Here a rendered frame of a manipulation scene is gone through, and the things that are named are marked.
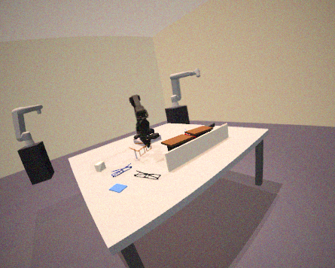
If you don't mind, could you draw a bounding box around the small beige block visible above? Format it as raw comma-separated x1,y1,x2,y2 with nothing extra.
94,161,106,172

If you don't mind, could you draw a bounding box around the beige flat panel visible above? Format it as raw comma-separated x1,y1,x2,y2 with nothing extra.
165,123,229,172

